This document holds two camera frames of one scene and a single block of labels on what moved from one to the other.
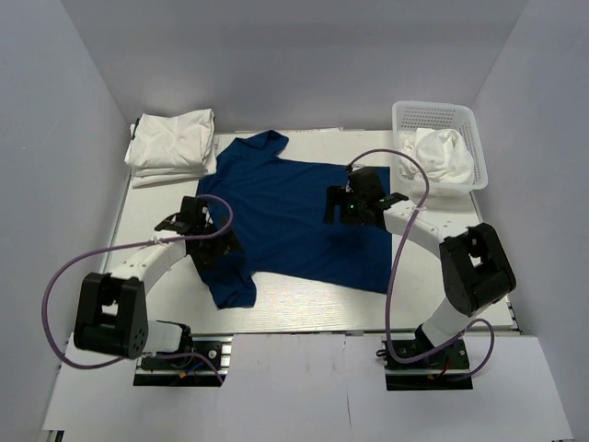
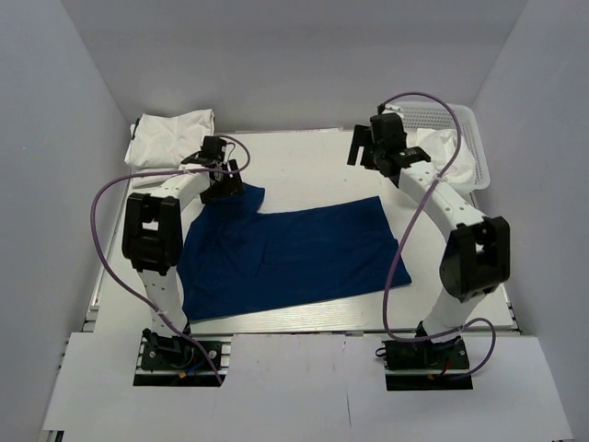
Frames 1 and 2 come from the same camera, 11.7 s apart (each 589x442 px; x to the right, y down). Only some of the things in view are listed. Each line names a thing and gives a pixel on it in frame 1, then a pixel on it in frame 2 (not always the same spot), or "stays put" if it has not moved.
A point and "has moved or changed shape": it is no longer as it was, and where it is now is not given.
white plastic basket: x=408 y=116 stays put
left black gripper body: x=214 y=247 → x=227 y=187
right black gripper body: x=353 y=205 → x=376 y=155
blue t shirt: x=277 y=209 has moved or changed shape
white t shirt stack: x=166 y=149 stays put
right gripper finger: x=336 y=195 → x=361 y=137
